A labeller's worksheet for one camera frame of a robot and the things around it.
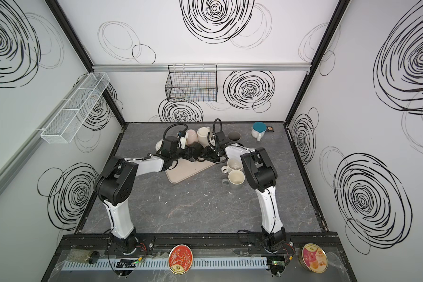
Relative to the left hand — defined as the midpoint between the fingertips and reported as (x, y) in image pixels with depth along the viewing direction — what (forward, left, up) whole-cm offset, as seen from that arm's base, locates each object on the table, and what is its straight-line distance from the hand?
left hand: (193, 147), depth 98 cm
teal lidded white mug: (+15, -39, -1) cm, 42 cm away
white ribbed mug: (0, +20, +1) cm, 20 cm away
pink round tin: (-50, -53, -3) cm, 72 cm away
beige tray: (-11, +4, -6) cm, 13 cm away
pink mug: (+5, +1, +3) cm, 6 cm away
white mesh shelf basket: (-10, +50, +27) cm, 58 cm away
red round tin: (-52, -1, -3) cm, 52 cm away
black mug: (-1, -2, -2) cm, 3 cm away
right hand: (-3, -3, -5) cm, 7 cm away
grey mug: (-17, -24, -5) cm, 30 cm away
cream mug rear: (+9, -4, -1) cm, 11 cm away
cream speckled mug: (-9, -22, -2) cm, 24 cm away
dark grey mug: (+5, -23, +5) cm, 24 cm away
